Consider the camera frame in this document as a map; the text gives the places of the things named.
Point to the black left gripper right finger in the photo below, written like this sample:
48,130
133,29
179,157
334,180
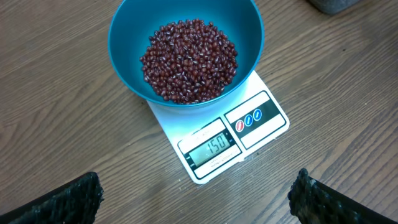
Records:
314,202

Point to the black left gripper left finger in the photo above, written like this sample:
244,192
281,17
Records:
74,202

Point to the red adzuki beans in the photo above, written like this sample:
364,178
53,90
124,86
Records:
189,62

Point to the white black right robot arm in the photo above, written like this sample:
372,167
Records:
332,7

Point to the white digital kitchen scale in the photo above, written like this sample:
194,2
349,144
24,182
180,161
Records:
211,139

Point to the teal metal bowl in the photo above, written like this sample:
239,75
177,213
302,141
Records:
136,20

